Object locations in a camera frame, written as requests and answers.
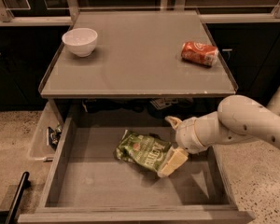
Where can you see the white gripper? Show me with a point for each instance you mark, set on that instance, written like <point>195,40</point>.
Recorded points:
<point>186,134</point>

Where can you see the green jalapeno chip bag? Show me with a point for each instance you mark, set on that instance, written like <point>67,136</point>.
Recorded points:
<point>147,151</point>

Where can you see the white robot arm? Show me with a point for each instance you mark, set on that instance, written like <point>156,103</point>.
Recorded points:
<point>238,119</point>

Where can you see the grey counter cabinet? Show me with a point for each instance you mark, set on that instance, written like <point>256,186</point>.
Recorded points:
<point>137,56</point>

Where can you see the grey open top drawer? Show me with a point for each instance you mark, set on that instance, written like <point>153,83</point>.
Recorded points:
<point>88,185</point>

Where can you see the red soda can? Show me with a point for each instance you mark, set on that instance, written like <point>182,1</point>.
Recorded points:
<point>199,53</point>

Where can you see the white ceramic bowl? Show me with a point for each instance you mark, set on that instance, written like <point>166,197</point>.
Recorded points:
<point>80,41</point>

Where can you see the black bar handle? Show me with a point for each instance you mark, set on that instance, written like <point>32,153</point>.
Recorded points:
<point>23,185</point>

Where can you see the metal railing frame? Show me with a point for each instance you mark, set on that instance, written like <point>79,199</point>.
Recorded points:
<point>65,12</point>

